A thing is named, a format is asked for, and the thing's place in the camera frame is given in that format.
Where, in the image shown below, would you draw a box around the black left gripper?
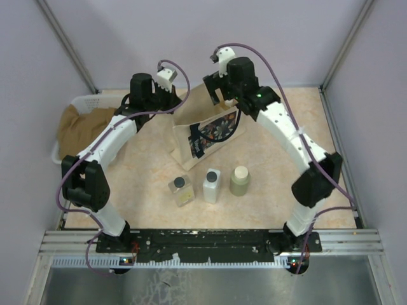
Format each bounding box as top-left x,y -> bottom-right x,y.
144,81 -> 182,114

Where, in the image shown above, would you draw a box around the cream canvas tote bag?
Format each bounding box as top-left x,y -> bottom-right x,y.
163,84 -> 245,171

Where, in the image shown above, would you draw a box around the olive green bottle cream cap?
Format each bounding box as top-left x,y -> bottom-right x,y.
230,166 -> 251,196

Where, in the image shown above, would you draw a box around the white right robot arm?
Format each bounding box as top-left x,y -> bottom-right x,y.
203,55 -> 343,252

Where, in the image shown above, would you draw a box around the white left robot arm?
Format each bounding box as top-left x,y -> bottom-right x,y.
57,68 -> 182,252

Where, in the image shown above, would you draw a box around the white plastic basket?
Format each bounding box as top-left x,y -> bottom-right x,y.
51,95 -> 122,165

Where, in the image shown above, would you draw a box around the brown cloth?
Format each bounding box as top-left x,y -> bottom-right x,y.
57,105 -> 116,159

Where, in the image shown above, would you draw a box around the white square bottle black cap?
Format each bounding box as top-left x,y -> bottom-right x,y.
203,168 -> 221,204

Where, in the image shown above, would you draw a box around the clear square bottle black cap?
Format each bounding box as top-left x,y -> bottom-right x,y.
168,175 -> 195,207

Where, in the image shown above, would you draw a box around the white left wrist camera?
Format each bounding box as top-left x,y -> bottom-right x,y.
156,67 -> 177,93

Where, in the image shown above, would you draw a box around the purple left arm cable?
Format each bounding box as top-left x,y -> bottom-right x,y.
56,59 -> 193,276

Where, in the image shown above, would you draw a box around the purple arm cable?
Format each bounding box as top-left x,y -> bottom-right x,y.
212,43 -> 354,276
56,59 -> 193,276

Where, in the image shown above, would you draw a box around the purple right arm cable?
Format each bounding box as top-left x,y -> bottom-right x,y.
212,43 -> 354,276

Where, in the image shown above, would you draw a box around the aluminium frame rail left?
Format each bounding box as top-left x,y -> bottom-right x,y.
34,0 -> 99,94

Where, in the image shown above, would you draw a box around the aluminium frame rail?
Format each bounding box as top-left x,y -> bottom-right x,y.
319,0 -> 376,93
34,0 -> 99,94

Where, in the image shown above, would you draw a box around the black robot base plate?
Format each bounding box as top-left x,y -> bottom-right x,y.
96,229 -> 322,273

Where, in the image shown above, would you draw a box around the aluminium frame rail right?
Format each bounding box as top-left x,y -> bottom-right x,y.
319,0 -> 376,93

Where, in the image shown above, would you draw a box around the white slotted cable duct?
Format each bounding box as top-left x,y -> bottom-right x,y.
51,254 -> 299,269

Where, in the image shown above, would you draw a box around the aluminium front frame rails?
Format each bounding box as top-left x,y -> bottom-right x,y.
39,229 -> 384,255

